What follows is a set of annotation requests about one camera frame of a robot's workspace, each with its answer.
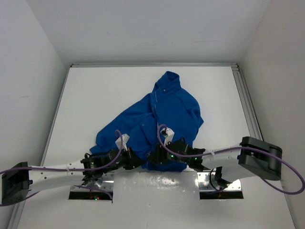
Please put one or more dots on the blue zip-up jacket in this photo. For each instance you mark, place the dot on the blue zip-up jacket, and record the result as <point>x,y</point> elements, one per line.
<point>167,104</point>

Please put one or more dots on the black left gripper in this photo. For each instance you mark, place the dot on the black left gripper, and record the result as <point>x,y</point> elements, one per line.
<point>133,160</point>

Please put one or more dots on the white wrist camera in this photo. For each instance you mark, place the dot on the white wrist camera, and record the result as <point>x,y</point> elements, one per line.
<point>121,142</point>
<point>168,135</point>

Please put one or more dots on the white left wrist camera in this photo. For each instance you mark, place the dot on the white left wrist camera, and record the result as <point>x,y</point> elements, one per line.
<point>121,142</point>

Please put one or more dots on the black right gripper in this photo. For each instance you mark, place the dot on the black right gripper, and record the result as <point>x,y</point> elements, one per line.
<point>157,155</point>

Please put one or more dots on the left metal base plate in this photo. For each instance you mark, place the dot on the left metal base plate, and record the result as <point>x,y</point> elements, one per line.
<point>106,183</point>

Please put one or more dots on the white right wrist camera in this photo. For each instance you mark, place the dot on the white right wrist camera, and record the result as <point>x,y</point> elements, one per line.
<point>168,135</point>

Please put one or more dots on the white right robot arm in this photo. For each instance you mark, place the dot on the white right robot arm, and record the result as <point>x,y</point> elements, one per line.
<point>252,157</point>

